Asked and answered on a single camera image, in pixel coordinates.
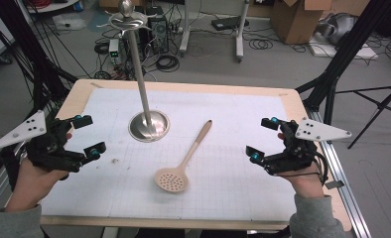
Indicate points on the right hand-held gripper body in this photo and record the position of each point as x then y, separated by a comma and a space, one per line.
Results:
299, 150

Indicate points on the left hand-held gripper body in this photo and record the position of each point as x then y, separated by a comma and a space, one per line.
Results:
48, 148

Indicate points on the metal utensil stand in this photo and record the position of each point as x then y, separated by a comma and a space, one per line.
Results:
140, 82

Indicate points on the beige slotted spoon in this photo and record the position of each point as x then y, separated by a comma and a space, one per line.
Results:
171, 180

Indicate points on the person's right hand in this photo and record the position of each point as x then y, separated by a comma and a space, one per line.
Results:
304, 183

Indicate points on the person's left hand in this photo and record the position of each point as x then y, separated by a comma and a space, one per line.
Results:
31, 185

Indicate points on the white grid mat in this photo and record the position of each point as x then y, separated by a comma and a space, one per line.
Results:
216, 185

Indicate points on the black clip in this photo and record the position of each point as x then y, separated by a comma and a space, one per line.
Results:
335, 184

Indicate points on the power supply with green display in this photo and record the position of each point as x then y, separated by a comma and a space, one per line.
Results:
114, 49

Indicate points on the black tripod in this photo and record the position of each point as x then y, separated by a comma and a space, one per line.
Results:
382, 105

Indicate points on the white stand leg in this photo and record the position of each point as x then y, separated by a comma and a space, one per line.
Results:
240, 33
185, 29

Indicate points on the large cardboard box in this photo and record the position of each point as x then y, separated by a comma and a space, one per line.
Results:
292, 23

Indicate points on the white board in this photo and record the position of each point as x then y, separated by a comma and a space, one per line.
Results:
349, 53

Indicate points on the flat black device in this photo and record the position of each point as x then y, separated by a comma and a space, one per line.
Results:
228, 23

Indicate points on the black computer tower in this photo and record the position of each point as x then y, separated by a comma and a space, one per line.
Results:
158, 33

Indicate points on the grey bag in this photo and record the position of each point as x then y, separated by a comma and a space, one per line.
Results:
340, 28

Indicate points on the round white table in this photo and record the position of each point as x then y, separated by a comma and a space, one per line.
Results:
54, 5

